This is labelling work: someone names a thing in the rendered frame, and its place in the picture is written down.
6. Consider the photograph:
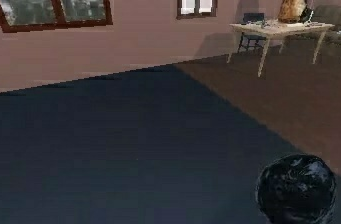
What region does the small brown framed window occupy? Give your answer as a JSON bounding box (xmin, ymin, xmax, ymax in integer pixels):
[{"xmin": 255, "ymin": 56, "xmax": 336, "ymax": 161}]
[{"xmin": 176, "ymin": 0, "xmax": 219, "ymax": 20}]

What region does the dark chair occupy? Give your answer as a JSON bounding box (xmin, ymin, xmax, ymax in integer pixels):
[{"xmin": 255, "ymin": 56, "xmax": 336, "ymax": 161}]
[{"xmin": 237, "ymin": 12, "xmax": 268, "ymax": 54}]

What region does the pale wooden table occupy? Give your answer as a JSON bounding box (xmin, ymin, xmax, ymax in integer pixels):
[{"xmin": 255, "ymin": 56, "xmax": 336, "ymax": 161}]
[{"xmin": 226, "ymin": 20, "xmax": 336, "ymax": 79}]

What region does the shiny black round object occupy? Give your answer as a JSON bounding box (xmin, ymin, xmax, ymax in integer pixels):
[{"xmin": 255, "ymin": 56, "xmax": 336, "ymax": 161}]
[{"xmin": 255, "ymin": 153, "xmax": 338, "ymax": 224}]

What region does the large brown framed window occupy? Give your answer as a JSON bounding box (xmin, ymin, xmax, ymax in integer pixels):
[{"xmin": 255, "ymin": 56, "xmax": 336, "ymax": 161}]
[{"xmin": 0, "ymin": 0, "xmax": 114, "ymax": 34}]

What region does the orange brown lumpy object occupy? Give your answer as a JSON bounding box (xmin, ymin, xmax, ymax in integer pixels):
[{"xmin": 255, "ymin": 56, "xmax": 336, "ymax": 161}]
[{"xmin": 276, "ymin": 0, "xmax": 308, "ymax": 24}]

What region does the small black object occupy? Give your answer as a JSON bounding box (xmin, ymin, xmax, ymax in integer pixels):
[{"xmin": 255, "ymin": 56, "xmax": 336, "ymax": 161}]
[{"xmin": 299, "ymin": 7, "xmax": 315, "ymax": 25}]

